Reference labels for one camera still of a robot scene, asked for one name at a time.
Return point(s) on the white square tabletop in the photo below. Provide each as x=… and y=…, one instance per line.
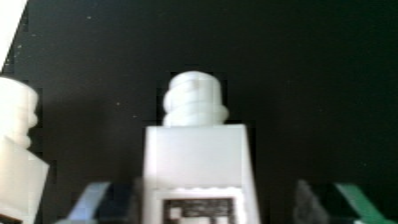
x=10, y=12

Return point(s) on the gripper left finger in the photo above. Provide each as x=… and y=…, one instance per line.
x=105, y=205

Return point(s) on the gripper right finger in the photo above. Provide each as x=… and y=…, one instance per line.
x=334, y=204

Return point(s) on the white leg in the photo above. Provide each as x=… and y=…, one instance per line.
x=23, y=169
x=199, y=189

